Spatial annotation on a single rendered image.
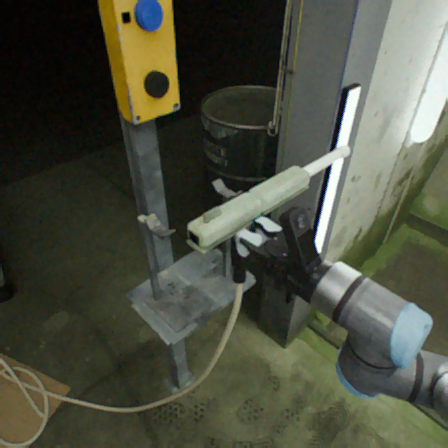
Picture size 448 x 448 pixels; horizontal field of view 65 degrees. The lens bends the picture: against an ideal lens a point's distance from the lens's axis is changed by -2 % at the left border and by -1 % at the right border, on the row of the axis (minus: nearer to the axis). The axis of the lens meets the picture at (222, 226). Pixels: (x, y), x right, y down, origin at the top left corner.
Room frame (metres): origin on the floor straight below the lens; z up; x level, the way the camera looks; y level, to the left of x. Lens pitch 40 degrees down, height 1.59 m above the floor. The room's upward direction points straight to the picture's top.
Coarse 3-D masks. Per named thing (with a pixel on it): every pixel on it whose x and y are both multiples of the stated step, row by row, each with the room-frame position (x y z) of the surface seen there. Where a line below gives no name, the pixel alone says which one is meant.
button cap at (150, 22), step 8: (144, 0) 0.69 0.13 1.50; (152, 0) 0.70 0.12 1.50; (136, 8) 0.69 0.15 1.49; (144, 8) 0.68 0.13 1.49; (152, 8) 0.70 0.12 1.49; (160, 8) 0.71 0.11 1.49; (136, 16) 0.69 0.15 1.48; (144, 16) 0.68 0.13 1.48; (152, 16) 0.69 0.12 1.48; (160, 16) 0.71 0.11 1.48; (144, 24) 0.68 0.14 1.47; (152, 24) 0.69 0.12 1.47; (160, 24) 0.71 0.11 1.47
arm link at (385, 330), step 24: (360, 288) 0.35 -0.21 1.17; (384, 288) 0.35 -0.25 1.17; (336, 312) 0.33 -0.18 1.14; (360, 312) 0.32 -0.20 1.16; (384, 312) 0.31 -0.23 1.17; (408, 312) 0.30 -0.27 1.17; (360, 336) 0.30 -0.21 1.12; (384, 336) 0.28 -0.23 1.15; (408, 336) 0.27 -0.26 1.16; (384, 360) 0.27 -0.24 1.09; (408, 360) 0.25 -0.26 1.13
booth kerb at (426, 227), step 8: (408, 216) 1.82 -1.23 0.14; (416, 216) 1.79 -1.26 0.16; (408, 224) 1.80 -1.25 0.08; (416, 224) 1.77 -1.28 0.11; (424, 224) 1.74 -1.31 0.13; (432, 224) 1.71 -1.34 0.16; (424, 232) 1.72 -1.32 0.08; (432, 232) 1.70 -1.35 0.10; (440, 232) 1.67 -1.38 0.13; (440, 240) 1.65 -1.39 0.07
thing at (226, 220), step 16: (320, 160) 0.71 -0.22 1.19; (288, 176) 0.62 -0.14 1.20; (304, 176) 0.63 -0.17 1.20; (256, 192) 0.56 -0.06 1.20; (272, 192) 0.56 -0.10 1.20; (288, 192) 0.59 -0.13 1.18; (224, 208) 0.51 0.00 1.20; (240, 208) 0.51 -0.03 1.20; (256, 208) 0.52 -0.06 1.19; (272, 208) 0.56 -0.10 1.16; (192, 224) 0.46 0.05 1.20; (208, 224) 0.46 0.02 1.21; (224, 224) 0.47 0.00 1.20; (240, 224) 0.49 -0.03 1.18; (208, 240) 0.44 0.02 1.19; (224, 240) 0.47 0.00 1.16; (240, 256) 0.51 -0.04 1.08; (240, 272) 0.51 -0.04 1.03
